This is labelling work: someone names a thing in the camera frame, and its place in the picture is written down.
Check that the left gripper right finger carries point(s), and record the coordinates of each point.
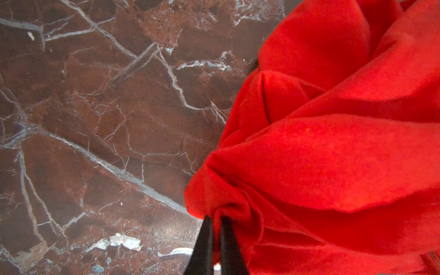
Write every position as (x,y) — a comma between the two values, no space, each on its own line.
(232,261)

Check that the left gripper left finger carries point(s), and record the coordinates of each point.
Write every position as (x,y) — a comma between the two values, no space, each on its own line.
(201,260)

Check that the red cloth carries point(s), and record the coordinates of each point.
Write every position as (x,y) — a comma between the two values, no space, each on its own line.
(329,163)

